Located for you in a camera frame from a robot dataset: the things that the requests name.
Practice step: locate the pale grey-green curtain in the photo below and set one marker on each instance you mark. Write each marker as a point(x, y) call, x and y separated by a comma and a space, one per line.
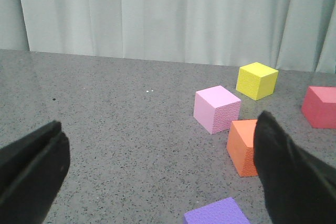
point(285, 34)

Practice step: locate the pink foam cube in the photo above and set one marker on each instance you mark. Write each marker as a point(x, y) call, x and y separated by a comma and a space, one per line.
point(215, 108)

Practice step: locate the left orange foam cube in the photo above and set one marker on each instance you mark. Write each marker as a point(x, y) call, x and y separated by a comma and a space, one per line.
point(240, 146)

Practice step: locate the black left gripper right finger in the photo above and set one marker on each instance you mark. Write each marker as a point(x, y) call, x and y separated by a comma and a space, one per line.
point(298, 187)

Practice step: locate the small red foam cube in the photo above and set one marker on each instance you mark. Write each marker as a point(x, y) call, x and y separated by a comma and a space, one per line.
point(319, 107)

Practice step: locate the yellow foam cube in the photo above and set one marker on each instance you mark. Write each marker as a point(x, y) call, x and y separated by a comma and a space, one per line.
point(256, 80)

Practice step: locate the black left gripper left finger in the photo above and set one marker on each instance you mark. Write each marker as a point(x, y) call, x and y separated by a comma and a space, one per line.
point(33, 169)

